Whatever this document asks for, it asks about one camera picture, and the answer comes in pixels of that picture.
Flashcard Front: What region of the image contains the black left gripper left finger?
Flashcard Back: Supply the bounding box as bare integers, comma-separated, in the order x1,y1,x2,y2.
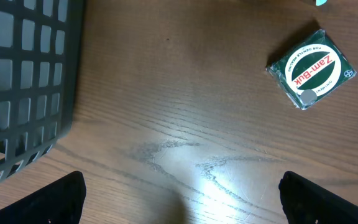
0,171,86,224

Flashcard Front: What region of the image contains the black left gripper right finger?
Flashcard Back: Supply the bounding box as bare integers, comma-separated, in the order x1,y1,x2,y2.
278,171,358,223

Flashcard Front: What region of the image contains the green Zam-Buk ointment tin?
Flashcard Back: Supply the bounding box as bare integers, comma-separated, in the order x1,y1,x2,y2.
266,29,357,110

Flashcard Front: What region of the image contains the teal wet wipes pack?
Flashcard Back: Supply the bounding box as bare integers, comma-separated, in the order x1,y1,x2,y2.
315,0,328,6

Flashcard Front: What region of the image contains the grey plastic mesh basket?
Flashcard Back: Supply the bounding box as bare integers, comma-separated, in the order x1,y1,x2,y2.
0,0,86,183

